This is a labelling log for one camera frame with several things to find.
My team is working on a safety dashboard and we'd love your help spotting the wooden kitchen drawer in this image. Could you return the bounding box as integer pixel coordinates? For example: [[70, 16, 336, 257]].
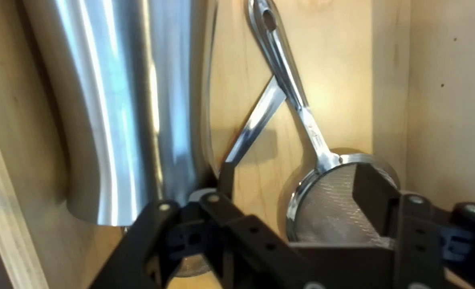
[[0, 0, 475, 289]]

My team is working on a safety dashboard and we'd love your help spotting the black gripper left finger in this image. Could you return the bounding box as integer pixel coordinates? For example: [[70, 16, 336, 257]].
[[91, 160, 304, 289]]

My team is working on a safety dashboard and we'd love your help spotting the round metal mesh strainer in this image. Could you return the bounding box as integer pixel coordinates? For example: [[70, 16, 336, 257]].
[[246, 0, 404, 249]]

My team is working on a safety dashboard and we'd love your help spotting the silver spatula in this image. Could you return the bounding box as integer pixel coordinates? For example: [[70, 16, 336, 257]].
[[224, 75, 290, 168]]

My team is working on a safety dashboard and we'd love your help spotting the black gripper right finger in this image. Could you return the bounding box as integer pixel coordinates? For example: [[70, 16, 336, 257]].
[[352, 162, 475, 289]]

